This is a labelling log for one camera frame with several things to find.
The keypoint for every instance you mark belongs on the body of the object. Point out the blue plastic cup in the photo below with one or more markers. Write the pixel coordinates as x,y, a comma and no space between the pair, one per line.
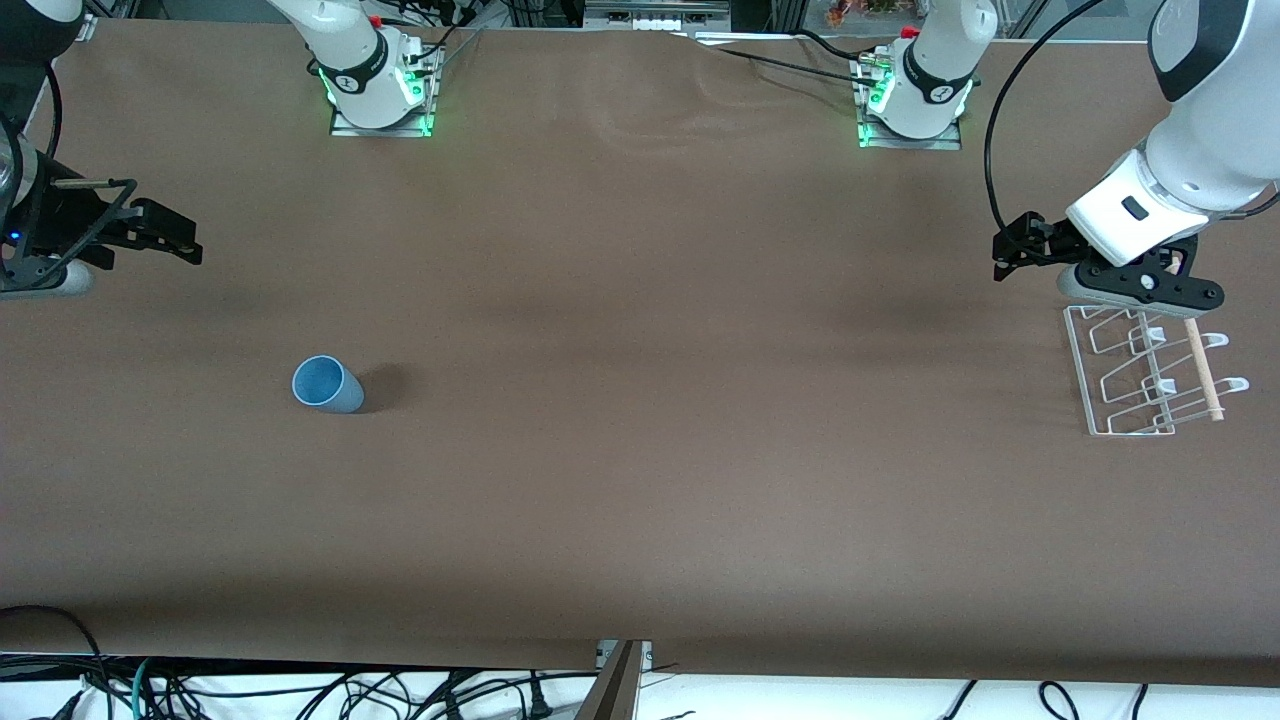
328,386

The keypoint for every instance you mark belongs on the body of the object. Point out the aluminium frame post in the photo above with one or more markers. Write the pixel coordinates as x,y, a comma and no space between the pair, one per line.
615,690

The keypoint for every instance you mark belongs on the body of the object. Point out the brown table cover sheet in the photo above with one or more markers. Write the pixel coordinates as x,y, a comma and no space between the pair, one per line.
640,450

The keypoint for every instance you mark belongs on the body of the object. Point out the orange plastic object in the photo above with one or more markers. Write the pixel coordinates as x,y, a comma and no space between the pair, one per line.
860,10

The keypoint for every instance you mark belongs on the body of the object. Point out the grey power strip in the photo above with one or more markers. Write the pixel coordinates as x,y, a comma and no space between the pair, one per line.
650,18

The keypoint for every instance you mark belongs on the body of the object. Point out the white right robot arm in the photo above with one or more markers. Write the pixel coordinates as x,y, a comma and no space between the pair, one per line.
350,50

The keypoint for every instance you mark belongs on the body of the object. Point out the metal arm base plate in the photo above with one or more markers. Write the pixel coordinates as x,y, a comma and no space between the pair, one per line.
945,143
345,128

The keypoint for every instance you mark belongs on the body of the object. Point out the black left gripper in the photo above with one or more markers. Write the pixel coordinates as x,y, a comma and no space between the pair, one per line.
1046,244

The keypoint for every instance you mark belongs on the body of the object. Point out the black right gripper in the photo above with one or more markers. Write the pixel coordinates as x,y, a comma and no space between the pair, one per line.
68,217

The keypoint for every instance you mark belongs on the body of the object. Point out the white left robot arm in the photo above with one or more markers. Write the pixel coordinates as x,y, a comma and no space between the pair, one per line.
1200,150

